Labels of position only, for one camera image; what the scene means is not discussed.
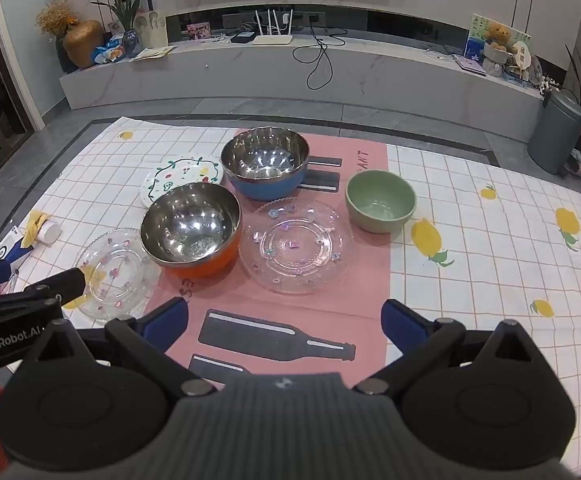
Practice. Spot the dark vase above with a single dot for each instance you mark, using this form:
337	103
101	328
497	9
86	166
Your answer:
65	60

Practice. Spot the white router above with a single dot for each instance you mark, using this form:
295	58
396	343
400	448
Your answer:
273	30

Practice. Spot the blue steel bowl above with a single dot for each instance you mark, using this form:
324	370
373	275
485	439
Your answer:
265	160

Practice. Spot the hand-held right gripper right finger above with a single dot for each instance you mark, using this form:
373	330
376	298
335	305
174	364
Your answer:
400	325

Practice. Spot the orange steel bowl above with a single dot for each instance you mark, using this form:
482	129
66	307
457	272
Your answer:
190	225

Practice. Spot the grey marble TV cabinet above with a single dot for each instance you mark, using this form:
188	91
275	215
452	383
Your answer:
270	75

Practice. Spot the fruit-print white plate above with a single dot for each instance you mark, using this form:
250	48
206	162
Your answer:
185	170

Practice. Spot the blue and white box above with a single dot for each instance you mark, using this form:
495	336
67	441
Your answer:
5	255

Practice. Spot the lemon-print checked tablecloth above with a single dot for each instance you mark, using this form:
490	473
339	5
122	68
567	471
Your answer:
470	260

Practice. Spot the blue picture board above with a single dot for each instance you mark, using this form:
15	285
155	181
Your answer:
477	35

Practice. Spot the clear glass flower plate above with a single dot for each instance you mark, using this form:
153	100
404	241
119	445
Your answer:
295	247
115	270

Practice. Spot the pink bottle-print mat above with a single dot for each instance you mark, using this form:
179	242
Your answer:
270	320

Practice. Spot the green leafy plant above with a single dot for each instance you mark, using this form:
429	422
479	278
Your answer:
125	7

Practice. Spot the pink photo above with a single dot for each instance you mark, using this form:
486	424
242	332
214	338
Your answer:
198	31

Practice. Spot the purple book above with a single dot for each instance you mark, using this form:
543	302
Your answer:
467	64

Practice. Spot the stack of papers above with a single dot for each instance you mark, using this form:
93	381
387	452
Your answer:
153	52

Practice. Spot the grey trash bin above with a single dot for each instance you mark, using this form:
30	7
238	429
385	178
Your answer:
555	130

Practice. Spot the blue snack packet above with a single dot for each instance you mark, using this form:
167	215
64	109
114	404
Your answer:
108	52

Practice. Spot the blue glass vase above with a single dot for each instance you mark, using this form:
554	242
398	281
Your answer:
131	42

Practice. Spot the yellow cloth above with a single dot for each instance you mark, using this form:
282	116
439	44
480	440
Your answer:
34	225

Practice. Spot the green bowl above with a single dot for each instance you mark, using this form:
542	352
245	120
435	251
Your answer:
380	205

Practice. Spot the dried yellow flowers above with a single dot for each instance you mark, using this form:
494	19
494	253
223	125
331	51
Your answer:
55	15

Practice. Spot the white jar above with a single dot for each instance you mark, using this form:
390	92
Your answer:
49	232

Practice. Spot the black box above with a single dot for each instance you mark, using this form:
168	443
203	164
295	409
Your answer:
243	37

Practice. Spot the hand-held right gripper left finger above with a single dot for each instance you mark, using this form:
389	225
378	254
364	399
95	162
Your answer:
170	320

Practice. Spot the gold vase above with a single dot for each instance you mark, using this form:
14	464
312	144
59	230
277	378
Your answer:
83	42

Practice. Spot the pen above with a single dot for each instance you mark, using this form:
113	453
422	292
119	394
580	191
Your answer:
14	280

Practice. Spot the brown teddy bear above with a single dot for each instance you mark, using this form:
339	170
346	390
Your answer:
497	35

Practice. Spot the mushroom picture card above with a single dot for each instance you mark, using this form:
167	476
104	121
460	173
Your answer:
149	27

